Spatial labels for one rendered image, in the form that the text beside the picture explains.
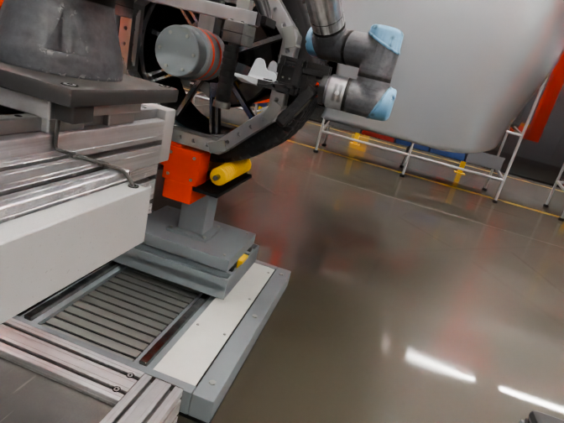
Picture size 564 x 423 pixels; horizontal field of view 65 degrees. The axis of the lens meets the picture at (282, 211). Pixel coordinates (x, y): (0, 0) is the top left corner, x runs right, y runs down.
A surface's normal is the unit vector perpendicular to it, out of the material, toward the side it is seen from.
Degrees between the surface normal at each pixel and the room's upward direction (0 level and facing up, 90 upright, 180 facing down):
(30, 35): 73
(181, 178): 90
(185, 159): 90
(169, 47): 90
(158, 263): 90
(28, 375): 0
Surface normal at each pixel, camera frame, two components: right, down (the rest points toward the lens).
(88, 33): 0.78, 0.08
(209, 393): 0.22, -0.92
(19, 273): 0.94, 0.29
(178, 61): -0.25, 0.26
